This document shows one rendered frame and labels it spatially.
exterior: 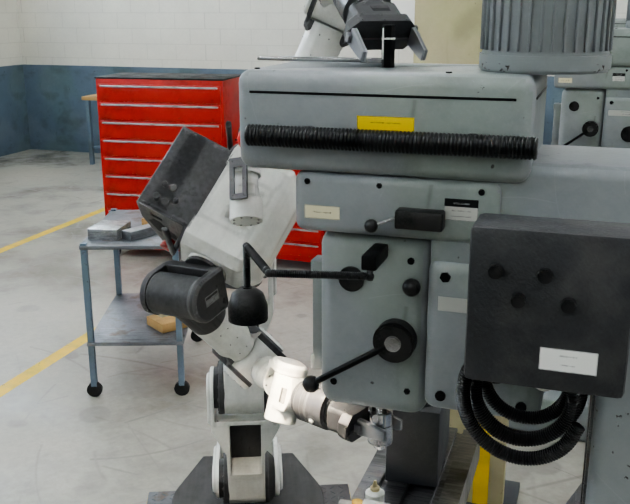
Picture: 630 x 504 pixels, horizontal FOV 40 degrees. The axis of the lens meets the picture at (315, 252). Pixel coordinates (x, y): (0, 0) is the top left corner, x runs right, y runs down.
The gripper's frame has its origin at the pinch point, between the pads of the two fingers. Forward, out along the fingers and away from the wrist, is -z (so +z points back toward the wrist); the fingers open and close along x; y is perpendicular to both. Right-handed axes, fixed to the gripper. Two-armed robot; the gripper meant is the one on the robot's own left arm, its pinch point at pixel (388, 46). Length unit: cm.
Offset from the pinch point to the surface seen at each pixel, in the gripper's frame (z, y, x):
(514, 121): -25.5, 3.4, -9.9
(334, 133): -15.1, -5.5, 13.1
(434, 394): -42, -39, -2
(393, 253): -25.2, -22.8, 2.8
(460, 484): -32, -96, -29
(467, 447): -19, -104, -39
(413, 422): -21, -84, -19
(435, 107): -18.5, 1.2, -0.6
